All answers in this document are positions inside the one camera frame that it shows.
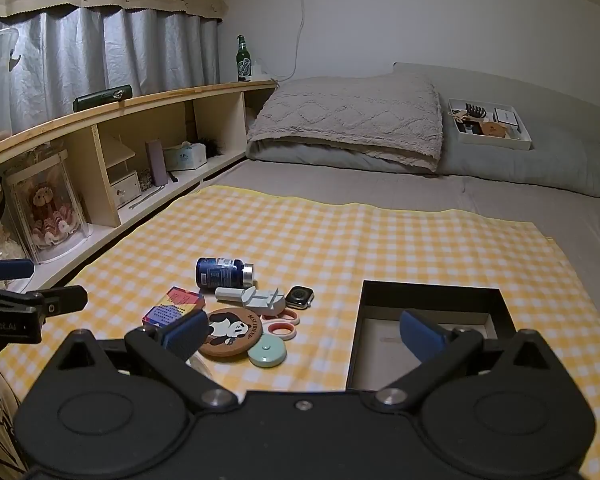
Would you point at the black cardboard box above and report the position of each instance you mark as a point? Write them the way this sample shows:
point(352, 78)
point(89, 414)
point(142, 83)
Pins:
point(375, 340)

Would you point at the black fluffy item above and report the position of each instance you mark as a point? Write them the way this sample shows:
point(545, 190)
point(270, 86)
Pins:
point(212, 146)

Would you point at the brown leather pouch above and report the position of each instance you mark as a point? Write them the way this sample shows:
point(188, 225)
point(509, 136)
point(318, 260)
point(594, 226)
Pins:
point(495, 129)

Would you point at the white power adapter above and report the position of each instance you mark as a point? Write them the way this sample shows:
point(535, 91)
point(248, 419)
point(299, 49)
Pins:
point(257, 71)

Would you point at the dark green case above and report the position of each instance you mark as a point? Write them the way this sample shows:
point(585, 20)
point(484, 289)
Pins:
point(102, 98)

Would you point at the round cork panda coaster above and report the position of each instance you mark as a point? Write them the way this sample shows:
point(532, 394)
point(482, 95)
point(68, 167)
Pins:
point(230, 332)

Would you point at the black hair claw clip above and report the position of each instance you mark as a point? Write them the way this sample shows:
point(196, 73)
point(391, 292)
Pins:
point(475, 111)

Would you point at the green beer bottle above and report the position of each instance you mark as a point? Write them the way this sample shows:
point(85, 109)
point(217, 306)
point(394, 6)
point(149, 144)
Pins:
point(243, 62)

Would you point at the orange and white scissors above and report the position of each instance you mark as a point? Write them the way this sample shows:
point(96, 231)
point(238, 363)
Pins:
point(269, 331)

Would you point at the wooden bedside shelf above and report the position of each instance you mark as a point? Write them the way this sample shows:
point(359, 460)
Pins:
point(105, 190)

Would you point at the white tissue box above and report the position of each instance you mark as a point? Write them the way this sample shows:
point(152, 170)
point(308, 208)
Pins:
point(185, 157)

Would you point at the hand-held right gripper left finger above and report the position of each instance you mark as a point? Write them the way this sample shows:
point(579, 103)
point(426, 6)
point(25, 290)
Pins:
point(185, 334)

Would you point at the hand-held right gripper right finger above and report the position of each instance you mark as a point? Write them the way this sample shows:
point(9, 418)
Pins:
point(420, 335)

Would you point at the clear case with plush bear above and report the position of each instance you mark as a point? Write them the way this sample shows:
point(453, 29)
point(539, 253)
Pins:
point(45, 210)

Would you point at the white plastic tool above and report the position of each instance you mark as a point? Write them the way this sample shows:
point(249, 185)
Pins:
point(260, 300)

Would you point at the small white box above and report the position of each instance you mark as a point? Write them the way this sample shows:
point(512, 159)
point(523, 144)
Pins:
point(505, 116)

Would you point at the purple box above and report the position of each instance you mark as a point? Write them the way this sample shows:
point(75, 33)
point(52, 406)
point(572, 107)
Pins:
point(156, 162)

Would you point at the mint green tape measure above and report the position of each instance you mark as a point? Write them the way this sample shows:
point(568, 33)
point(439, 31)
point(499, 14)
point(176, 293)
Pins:
point(266, 352)

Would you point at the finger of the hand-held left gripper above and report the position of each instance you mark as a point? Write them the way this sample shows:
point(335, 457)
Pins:
point(55, 302)
point(10, 269)

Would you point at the yellow checked cloth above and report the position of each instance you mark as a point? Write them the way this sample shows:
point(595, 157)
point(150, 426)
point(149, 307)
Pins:
point(330, 240)

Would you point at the small wooden drawer box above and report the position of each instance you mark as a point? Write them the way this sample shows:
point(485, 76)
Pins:
point(125, 189)

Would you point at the beige folded blanket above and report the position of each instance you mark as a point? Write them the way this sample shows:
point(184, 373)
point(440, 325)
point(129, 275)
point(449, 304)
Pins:
point(350, 110)

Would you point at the colourful patterned card box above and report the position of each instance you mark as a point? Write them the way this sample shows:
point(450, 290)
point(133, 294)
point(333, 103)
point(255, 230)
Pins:
point(172, 305)

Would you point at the blue pill bottle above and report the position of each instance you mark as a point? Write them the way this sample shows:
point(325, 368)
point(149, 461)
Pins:
point(220, 271)

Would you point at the grey curtain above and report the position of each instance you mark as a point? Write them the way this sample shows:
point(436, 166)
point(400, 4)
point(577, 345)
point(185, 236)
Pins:
point(130, 50)

